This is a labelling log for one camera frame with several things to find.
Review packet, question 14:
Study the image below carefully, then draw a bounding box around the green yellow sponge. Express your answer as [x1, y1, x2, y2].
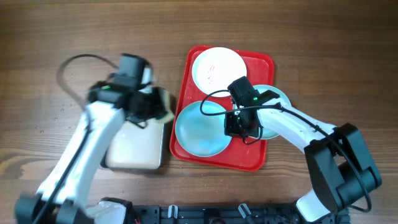
[155, 88, 175, 124]

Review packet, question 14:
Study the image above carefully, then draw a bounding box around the light blue plate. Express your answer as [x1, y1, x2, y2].
[175, 101, 232, 157]

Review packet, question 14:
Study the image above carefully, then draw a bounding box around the pale green plate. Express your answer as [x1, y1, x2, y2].
[253, 85, 292, 139]

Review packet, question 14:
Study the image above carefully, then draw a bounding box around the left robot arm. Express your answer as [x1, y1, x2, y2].
[14, 82, 174, 223]

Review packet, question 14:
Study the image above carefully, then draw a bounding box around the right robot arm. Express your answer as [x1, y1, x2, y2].
[226, 77, 382, 223]

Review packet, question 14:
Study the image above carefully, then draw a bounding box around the black water tray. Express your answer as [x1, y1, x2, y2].
[100, 119, 168, 170]

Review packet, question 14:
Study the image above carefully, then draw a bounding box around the white plate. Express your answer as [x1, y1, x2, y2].
[192, 47, 248, 98]

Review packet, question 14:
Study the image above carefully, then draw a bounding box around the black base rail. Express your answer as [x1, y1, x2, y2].
[99, 197, 351, 224]

